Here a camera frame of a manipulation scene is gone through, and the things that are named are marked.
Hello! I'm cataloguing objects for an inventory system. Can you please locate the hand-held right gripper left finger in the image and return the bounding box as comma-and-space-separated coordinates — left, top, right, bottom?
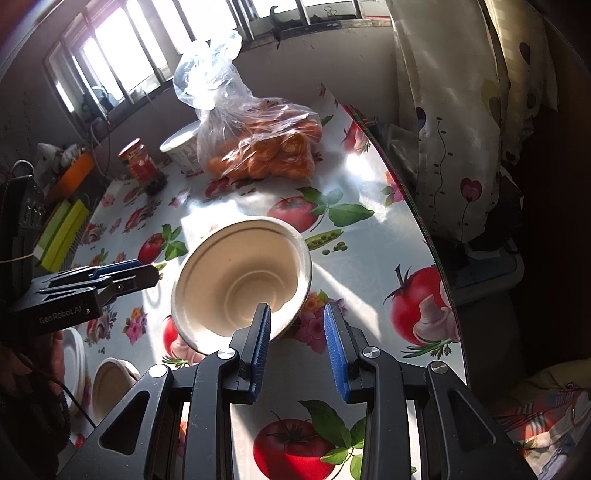
58, 302, 273, 480

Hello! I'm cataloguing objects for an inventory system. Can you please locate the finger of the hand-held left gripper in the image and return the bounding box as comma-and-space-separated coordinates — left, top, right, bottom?
55, 259, 149, 280
30, 264, 161, 301

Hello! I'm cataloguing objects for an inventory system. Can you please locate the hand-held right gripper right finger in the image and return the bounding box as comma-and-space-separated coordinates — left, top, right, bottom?
323, 302, 539, 480

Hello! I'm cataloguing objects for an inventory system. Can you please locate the white ribbed paper plate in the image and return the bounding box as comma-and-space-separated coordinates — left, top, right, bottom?
60, 327, 86, 409
65, 329, 90, 417

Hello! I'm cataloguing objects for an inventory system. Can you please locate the beige paper bowl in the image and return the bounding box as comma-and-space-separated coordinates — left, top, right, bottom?
171, 217, 313, 352
91, 357, 141, 428

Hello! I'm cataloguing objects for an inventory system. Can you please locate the person's left hand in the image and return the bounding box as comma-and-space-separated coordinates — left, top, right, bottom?
14, 329, 65, 391

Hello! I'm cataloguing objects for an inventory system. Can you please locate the lime green box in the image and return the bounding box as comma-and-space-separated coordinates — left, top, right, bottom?
52, 199, 89, 273

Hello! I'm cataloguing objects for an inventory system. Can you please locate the flat white and green box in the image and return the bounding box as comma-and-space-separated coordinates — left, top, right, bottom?
33, 203, 70, 269

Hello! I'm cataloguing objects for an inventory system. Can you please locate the orange round box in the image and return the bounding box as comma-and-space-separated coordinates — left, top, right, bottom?
48, 152, 96, 198

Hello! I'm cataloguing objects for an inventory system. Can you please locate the chili sauce jar red label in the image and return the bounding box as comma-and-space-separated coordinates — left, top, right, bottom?
117, 138, 166, 195

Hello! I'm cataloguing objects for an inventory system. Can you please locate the white instant noodle cup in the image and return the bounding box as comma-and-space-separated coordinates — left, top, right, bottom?
159, 122, 205, 171

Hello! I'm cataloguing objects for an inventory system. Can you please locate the vegetable print glossy tablecloth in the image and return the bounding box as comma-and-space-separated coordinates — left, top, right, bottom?
69, 83, 462, 480

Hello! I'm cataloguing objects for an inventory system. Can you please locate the clear bag of oranges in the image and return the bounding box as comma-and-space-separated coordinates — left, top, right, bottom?
173, 30, 324, 182

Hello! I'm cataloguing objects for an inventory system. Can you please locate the window metal grille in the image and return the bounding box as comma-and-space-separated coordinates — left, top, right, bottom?
44, 0, 393, 121

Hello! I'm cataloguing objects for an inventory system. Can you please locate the striped cloth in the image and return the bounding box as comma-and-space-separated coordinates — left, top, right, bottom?
489, 360, 591, 477

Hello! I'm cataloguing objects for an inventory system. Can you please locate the heart print curtain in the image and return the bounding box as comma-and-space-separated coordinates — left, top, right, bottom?
385, 0, 560, 246

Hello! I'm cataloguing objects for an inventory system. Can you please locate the black hook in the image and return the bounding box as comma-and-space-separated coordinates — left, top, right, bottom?
268, 4, 291, 51

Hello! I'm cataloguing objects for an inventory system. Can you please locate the thin black cable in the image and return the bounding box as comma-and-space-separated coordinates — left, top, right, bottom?
18, 351, 99, 429

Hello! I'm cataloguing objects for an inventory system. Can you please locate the white cable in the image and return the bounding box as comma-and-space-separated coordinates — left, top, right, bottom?
90, 117, 114, 182

